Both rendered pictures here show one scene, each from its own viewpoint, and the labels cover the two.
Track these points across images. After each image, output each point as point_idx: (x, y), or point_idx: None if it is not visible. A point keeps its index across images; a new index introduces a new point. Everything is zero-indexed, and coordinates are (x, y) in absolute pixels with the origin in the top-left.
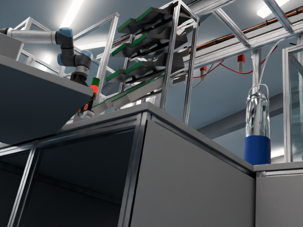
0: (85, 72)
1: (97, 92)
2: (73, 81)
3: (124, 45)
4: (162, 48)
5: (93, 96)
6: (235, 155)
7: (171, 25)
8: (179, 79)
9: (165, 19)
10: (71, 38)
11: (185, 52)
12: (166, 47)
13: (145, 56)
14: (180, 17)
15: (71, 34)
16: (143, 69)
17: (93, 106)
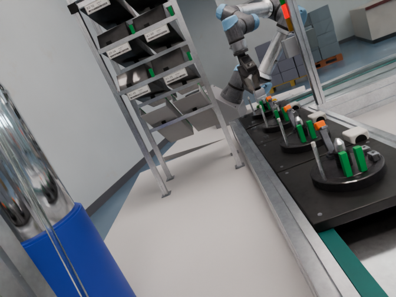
0: (231, 51)
1: (287, 14)
2: (164, 153)
3: None
4: (137, 50)
5: (246, 71)
6: (111, 226)
7: (113, 6)
8: (138, 92)
9: (115, 23)
10: (221, 19)
11: (112, 48)
12: (132, 51)
13: (170, 33)
14: (95, 18)
15: (218, 17)
16: (157, 102)
17: (284, 50)
